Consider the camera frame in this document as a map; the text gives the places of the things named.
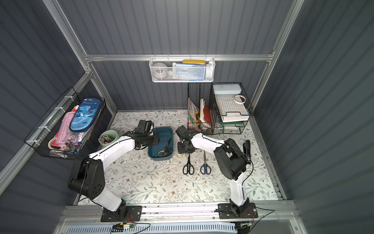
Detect teal storage box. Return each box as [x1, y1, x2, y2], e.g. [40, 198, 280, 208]
[148, 126, 174, 161]

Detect black handled scissors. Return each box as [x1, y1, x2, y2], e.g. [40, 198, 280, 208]
[183, 154, 195, 175]

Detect blue handled scissors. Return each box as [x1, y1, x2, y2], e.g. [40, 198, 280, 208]
[200, 152, 211, 175]

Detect cream kitchen shears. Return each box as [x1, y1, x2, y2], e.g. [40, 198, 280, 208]
[177, 153, 189, 159]

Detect yellow black scissors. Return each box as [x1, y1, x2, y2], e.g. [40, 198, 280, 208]
[158, 139, 172, 158]

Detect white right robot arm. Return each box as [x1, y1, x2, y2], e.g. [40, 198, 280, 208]
[175, 126, 252, 208]

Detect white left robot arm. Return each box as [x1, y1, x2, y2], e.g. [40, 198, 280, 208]
[68, 120, 160, 212]

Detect light blue pencil box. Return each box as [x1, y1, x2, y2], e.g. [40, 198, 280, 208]
[213, 84, 242, 95]

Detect red book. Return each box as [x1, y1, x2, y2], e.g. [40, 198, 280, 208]
[203, 105, 211, 125]

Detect green pen cup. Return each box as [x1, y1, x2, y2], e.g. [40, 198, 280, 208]
[98, 130, 119, 148]

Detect white paper stack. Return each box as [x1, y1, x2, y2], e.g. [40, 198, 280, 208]
[221, 115, 249, 122]

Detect checkered notebook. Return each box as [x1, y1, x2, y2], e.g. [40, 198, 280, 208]
[215, 95, 249, 116]

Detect black stapler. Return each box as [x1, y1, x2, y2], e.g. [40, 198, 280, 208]
[243, 140, 251, 159]

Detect blue shark pencil case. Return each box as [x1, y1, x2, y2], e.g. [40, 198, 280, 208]
[69, 97, 104, 133]

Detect white tape roll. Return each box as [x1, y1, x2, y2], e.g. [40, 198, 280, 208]
[150, 62, 168, 80]

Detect white mesh hanging basket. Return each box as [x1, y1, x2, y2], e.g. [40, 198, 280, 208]
[149, 58, 216, 83]

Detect blue card pack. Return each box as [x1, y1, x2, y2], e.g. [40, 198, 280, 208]
[172, 62, 206, 81]

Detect pink pencil case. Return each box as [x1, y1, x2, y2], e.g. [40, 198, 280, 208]
[56, 112, 78, 150]

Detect black wire desk organizer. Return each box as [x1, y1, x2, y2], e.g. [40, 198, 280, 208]
[187, 82, 253, 135]

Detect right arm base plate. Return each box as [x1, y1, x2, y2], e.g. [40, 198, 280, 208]
[216, 202, 259, 219]

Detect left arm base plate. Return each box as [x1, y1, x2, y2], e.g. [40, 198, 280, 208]
[100, 206, 143, 223]

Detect black wire wall basket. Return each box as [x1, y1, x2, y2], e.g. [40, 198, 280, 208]
[24, 87, 106, 160]

